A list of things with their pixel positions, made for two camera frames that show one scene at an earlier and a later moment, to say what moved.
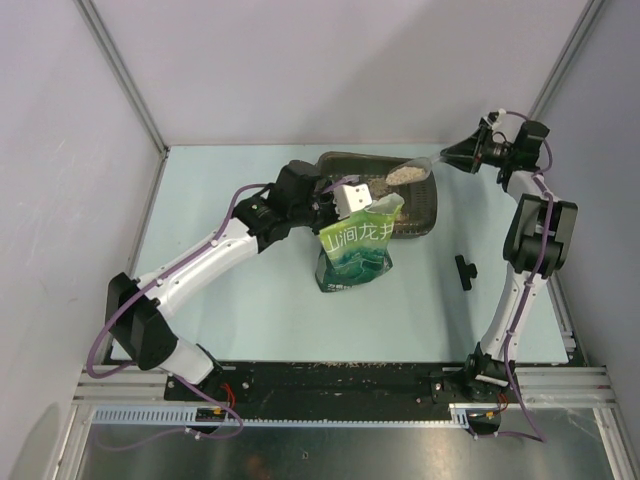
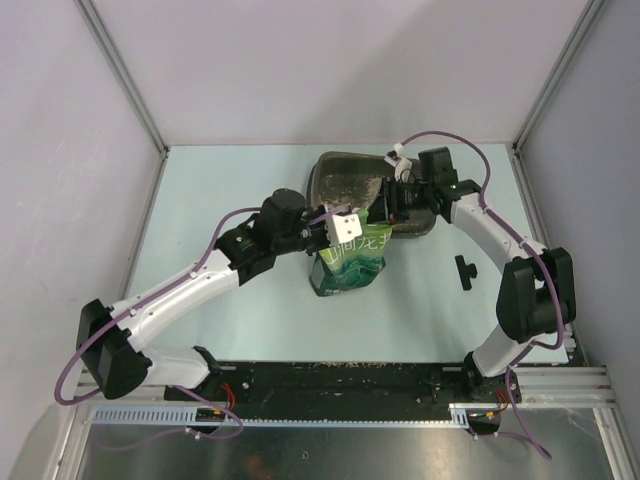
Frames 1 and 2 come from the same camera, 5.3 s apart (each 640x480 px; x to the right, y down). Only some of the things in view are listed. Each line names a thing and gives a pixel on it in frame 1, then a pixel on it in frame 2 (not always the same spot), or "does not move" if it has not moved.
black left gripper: x=329 y=196 → x=324 y=242
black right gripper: x=470 y=152 → x=386 y=206
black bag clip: x=466 y=272 does not move
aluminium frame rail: x=546 y=387 does not move
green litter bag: x=359 y=248 does not move
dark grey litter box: x=419 y=213 does not move
